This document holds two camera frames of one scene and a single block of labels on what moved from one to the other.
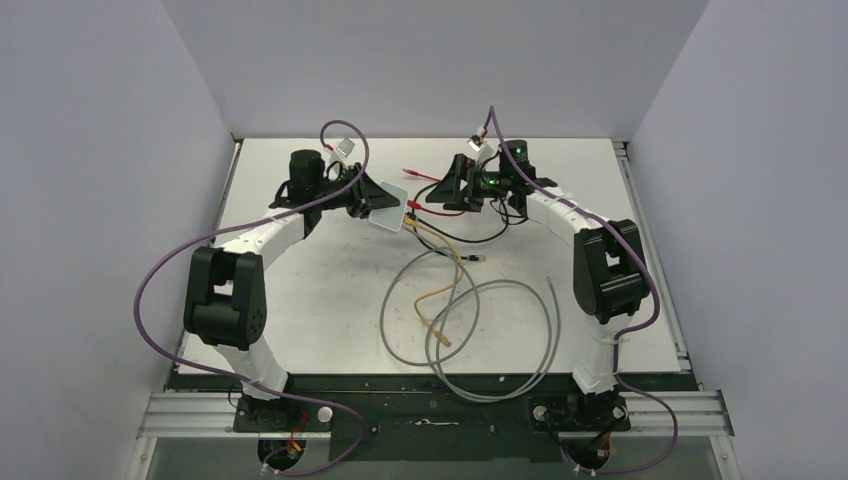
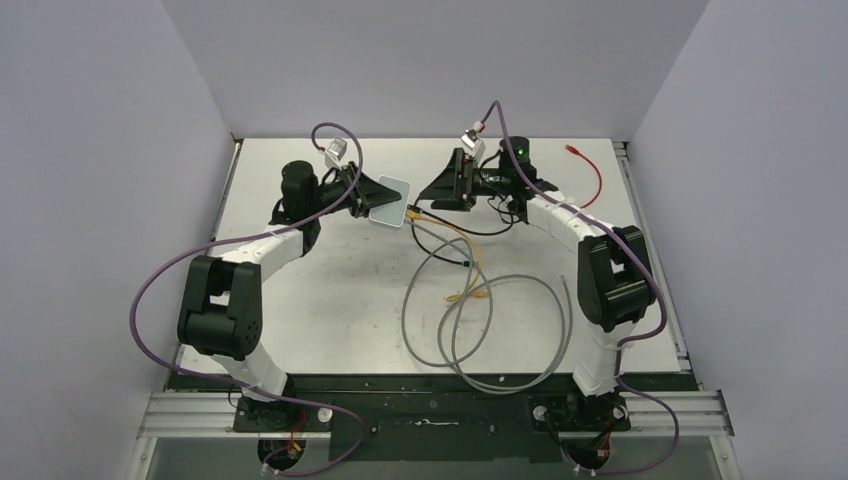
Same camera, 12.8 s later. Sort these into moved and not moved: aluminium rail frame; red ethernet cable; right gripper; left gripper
Moved: red ethernet cable
Not moved: right gripper; left gripper; aluminium rail frame
